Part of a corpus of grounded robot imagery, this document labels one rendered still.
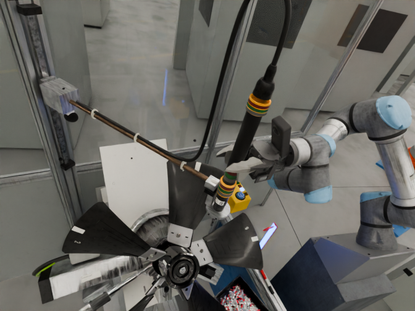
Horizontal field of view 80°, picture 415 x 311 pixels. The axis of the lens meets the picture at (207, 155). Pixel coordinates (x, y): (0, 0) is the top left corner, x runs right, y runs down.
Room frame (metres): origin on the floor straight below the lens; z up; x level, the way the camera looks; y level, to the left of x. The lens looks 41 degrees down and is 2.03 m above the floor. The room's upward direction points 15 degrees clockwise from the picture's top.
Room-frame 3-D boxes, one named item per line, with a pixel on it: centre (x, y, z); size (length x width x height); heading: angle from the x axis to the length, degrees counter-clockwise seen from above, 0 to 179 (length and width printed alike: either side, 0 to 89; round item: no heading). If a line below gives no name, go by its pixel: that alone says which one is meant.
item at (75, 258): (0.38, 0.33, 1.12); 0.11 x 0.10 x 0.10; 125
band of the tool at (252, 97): (0.44, -0.07, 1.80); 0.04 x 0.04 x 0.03
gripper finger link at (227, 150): (0.47, -0.06, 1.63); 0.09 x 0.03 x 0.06; 115
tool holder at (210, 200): (0.45, -0.06, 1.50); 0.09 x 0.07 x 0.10; 70
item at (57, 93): (0.66, 0.52, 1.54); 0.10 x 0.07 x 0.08; 70
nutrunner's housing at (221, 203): (0.44, -0.07, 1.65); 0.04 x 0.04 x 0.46
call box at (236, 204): (0.89, -0.19, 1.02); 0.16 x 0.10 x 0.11; 35
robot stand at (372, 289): (0.69, -0.81, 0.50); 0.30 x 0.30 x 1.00; 22
